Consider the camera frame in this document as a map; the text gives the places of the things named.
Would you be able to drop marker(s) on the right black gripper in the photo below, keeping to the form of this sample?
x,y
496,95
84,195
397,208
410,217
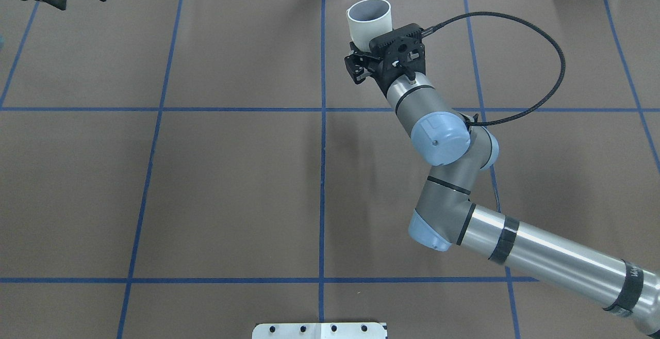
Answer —
x,y
379,82

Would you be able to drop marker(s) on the white ceramic mug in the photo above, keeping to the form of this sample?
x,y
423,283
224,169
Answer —
x,y
368,19

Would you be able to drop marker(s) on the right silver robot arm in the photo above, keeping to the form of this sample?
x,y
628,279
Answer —
x,y
458,147

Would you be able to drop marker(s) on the brown paper table cover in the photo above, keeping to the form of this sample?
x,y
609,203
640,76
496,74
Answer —
x,y
193,168

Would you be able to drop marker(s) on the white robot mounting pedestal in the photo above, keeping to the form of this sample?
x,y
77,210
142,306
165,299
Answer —
x,y
321,330

